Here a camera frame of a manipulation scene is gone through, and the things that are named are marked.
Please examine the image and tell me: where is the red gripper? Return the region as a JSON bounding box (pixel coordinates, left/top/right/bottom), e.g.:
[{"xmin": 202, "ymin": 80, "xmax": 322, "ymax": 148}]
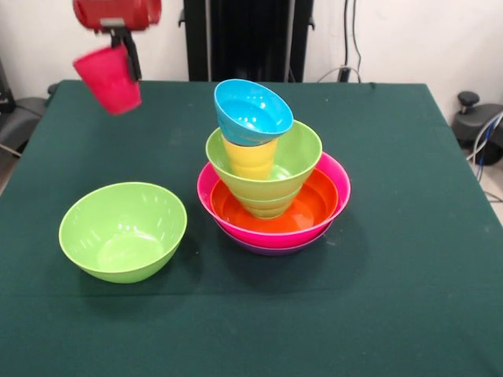
[{"xmin": 72, "ymin": 0, "xmax": 163, "ymax": 82}]

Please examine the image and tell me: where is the red cup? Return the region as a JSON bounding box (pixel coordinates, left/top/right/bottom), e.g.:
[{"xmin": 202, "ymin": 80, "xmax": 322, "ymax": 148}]
[{"xmin": 72, "ymin": 43, "xmax": 143, "ymax": 116}]

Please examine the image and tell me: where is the small blue bowl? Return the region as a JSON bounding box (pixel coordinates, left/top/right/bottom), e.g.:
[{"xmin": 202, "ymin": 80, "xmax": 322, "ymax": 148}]
[{"xmin": 213, "ymin": 79, "xmax": 295, "ymax": 147}]

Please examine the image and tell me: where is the yellow cup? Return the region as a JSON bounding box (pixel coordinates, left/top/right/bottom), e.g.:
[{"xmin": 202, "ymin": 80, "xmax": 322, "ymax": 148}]
[{"xmin": 222, "ymin": 134, "xmax": 279, "ymax": 181}]

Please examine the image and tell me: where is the large green bowl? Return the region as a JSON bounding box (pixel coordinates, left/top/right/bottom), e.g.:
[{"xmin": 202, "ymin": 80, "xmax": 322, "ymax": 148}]
[{"xmin": 58, "ymin": 181, "xmax": 189, "ymax": 284}]

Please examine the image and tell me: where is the medium green bowl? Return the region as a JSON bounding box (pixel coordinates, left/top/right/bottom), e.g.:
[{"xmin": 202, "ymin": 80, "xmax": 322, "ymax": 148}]
[{"xmin": 205, "ymin": 119, "xmax": 324, "ymax": 199}]

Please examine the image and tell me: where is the small ribbed green bowl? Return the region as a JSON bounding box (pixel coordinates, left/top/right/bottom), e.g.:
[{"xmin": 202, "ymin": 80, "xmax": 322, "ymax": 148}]
[{"xmin": 233, "ymin": 188, "xmax": 302, "ymax": 220}]

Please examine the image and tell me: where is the orange bowl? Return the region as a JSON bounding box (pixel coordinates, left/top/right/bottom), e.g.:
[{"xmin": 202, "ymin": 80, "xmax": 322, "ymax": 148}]
[{"xmin": 210, "ymin": 168, "xmax": 340, "ymax": 232}]

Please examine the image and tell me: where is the purple bowl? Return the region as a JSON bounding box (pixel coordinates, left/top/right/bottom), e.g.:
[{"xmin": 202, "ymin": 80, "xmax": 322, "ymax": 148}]
[{"xmin": 231, "ymin": 230, "xmax": 331, "ymax": 257}]

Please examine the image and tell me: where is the pink bowl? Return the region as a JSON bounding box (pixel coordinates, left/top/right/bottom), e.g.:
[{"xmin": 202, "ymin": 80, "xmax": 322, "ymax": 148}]
[{"xmin": 196, "ymin": 152, "xmax": 352, "ymax": 249}]

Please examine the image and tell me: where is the black office chair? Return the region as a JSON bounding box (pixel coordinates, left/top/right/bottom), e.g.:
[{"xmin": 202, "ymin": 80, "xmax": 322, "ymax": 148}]
[{"xmin": 0, "ymin": 58, "xmax": 58, "ymax": 158}]

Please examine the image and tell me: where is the dark green tablecloth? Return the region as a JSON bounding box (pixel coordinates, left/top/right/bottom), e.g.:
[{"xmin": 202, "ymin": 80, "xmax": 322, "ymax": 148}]
[{"xmin": 0, "ymin": 80, "xmax": 503, "ymax": 377}]

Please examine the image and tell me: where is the black chair with round knob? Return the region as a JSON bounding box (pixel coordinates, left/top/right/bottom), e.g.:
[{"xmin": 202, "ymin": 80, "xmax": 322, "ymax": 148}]
[{"xmin": 451, "ymin": 90, "xmax": 503, "ymax": 166}]

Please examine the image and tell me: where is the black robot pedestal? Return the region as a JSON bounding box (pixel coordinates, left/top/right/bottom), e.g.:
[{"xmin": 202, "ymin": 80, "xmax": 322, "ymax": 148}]
[{"xmin": 178, "ymin": 0, "xmax": 315, "ymax": 83}]

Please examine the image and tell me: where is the black wall cable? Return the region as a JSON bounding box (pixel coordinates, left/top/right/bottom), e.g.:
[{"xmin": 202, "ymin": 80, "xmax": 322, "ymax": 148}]
[{"xmin": 343, "ymin": 0, "xmax": 362, "ymax": 82}]

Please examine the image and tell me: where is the blue and white cable bundle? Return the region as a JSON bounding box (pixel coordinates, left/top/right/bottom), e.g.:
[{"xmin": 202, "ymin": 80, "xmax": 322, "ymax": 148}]
[{"xmin": 465, "ymin": 112, "xmax": 503, "ymax": 166}]

